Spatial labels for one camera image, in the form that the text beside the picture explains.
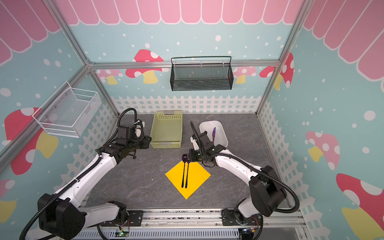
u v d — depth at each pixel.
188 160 0.95
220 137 1.06
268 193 0.43
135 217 0.75
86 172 0.47
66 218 0.39
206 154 0.63
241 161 0.51
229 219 0.74
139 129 0.65
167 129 1.03
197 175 0.90
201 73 0.97
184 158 0.94
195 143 0.77
